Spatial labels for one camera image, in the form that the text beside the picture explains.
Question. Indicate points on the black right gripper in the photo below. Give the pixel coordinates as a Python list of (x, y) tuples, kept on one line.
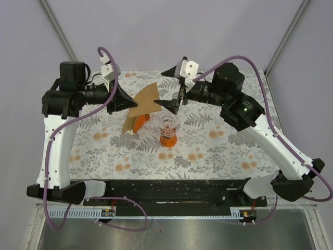
[(172, 105)]

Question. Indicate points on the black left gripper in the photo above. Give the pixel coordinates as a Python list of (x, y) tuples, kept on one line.
[(120, 100)]

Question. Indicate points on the brown paper coffee filter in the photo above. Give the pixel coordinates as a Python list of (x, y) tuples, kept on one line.
[(145, 101)]

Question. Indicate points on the orange coffee filter box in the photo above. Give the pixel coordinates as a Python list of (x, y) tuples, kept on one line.
[(133, 124)]

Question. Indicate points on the clear glass dripper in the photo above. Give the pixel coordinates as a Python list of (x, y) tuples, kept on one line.
[(167, 120)]

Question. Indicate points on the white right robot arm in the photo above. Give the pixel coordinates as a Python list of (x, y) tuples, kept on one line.
[(299, 176)]

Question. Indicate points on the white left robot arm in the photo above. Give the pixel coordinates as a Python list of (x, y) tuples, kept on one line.
[(61, 108)]

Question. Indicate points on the orange glass carafe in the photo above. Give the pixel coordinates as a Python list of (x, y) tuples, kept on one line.
[(168, 137)]

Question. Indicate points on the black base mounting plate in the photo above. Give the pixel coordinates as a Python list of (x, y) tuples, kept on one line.
[(177, 194)]

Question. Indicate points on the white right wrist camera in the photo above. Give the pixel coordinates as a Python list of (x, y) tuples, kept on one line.
[(187, 70)]

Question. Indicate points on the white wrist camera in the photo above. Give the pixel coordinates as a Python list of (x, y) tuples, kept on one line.
[(187, 70), (107, 71)]

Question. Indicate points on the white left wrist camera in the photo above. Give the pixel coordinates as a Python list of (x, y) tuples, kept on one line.
[(107, 71)]

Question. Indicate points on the light blue cable duct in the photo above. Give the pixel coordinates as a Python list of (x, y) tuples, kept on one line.
[(131, 212)]

